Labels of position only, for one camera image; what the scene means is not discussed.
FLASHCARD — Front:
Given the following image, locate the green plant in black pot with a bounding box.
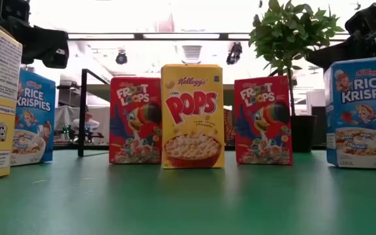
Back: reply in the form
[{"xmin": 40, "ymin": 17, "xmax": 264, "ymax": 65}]
[{"xmin": 248, "ymin": 0, "xmax": 345, "ymax": 153}]

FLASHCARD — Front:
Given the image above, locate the black table frame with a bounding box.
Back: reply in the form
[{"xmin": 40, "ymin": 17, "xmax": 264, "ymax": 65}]
[{"xmin": 53, "ymin": 144, "xmax": 326, "ymax": 151}]

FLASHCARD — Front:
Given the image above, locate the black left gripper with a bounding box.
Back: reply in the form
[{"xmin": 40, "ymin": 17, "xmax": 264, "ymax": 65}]
[{"xmin": 3, "ymin": 16, "xmax": 70, "ymax": 70}]

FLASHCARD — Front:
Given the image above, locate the red Froot Loops cereal box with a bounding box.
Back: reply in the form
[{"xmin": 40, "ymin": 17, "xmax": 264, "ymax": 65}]
[
  {"xmin": 108, "ymin": 76, "xmax": 163, "ymax": 165},
  {"xmin": 234, "ymin": 75, "xmax": 294, "ymax": 166}
]

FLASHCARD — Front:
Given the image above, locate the long overhead light bar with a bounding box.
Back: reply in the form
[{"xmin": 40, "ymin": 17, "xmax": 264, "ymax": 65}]
[{"xmin": 67, "ymin": 31, "xmax": 351, "ymax": 41}]

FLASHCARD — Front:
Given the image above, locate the ceiling air vent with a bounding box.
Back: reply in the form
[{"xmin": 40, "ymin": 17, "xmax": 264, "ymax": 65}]
[{"xmin": 181, "ymin": 44, "xmax": 204, "ymax": 65}]

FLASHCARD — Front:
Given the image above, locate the black hanging ceiling lamp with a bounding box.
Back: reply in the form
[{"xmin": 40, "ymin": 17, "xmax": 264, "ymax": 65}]
[
  {"xmin": 115, "ymin": 50, "xmax": 129, "ymax": 65},
  {"xmin": 226, "ymin": 42, "xmax": 243, "ymax": 65}
]

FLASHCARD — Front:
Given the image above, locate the person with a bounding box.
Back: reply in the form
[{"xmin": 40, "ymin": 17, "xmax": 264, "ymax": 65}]
[{"xmin": 71, "ymin": 110, "xmax": 101, "ymax": 132}]

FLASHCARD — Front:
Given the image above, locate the orange web patterned panel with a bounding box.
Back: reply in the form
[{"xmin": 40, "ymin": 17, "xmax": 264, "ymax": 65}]
[{"xmin": 223, "ymin": 107, "xmax": 236, "ymax": 146}]

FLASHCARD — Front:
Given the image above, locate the blue Rice Krispies cereal box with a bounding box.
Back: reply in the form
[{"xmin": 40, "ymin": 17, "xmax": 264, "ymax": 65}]
[
  {"xmin": 10, "ymin": 69, "xmax": 57, "ymax": 166},
  {"xmin": 323, "ymin": 55, "xmax": 376, "ymax": 170}
]

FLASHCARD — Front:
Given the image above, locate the green table mat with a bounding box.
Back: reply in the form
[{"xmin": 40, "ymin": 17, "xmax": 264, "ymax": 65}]
[{"xmin": 0, "ymin": 149, "xmax": 376, "ymax": 235}]

